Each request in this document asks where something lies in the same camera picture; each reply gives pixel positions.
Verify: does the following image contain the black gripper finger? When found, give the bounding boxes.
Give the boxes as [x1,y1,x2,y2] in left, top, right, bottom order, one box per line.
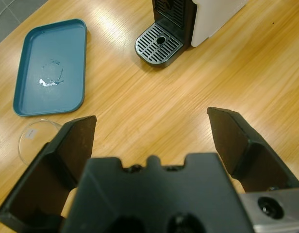
[0,115,98,233]
[206,106,299,194]

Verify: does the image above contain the drip tray with metal grate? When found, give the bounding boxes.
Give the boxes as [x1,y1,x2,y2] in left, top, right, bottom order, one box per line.
[134,24,184,68]

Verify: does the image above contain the white capsule coffee machine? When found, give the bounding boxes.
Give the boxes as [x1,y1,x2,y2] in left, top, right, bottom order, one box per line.
[134,0,249,68]

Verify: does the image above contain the clear glass cup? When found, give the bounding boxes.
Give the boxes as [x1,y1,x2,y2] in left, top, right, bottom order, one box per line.
[17,118,63,168]

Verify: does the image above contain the teal plastic tray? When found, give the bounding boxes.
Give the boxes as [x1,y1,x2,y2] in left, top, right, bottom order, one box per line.
[13,18,89,117]

